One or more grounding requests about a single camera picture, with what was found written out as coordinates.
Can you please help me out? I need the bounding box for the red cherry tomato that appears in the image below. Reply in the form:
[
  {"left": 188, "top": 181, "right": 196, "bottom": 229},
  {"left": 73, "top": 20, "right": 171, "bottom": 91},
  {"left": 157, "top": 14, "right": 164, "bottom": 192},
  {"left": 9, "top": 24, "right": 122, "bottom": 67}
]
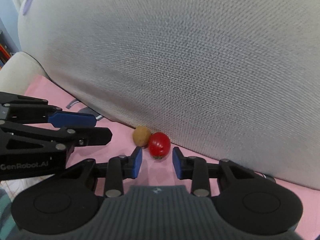
[{"left": 148, "top": 132, "right": 171, "bottom": 159}]

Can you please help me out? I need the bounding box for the pink checkered lemon cloth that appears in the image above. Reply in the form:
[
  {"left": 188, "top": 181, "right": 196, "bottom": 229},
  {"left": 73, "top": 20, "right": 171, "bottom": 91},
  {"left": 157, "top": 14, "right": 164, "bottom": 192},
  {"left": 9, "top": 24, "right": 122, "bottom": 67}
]
[{"left": 25, "top": 75, "right": 319, "bottom": 239}]

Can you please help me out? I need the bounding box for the left tan longan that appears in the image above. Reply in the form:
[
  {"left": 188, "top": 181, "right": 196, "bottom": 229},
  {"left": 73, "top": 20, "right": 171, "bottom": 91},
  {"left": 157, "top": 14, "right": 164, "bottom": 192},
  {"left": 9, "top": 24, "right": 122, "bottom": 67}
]
[{"left": 132, "top": 126, "right": 151, "bottom": 147}]

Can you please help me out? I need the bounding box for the teal striped rug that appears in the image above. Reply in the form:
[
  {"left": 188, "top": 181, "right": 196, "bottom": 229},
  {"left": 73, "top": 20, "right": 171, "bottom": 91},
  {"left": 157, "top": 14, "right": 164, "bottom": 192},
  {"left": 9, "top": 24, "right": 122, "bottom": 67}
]
[{"left": 0, "top": 189, "right": 16, "bottom": 239}]

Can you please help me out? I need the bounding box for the light grey fabric sofa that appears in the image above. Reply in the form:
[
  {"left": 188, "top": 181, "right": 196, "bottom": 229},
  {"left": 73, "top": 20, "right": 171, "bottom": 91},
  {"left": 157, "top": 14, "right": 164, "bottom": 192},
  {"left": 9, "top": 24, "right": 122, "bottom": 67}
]
[{"left": 1, "top": 0, "right": 319, "bottom": 189}]

